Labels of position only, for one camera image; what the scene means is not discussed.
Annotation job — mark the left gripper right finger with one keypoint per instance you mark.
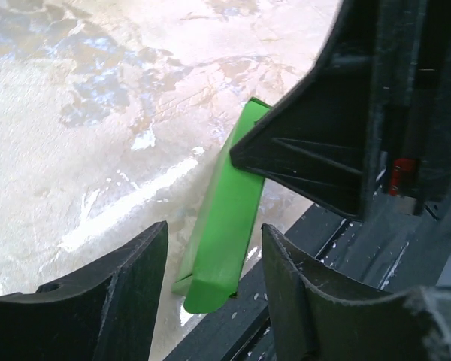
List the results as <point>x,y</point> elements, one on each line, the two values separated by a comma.
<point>318,313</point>

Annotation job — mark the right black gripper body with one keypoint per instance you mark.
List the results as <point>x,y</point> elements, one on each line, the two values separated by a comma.
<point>412,98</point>

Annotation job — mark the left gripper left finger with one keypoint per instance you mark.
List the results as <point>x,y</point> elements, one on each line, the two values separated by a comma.
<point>105,310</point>

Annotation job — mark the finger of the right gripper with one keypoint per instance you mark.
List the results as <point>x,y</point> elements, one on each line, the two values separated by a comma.
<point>314,140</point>

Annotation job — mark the green paper box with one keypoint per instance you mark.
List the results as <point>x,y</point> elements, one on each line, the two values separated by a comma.
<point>214,257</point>

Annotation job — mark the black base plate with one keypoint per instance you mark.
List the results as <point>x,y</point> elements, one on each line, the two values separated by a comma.
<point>391,252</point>

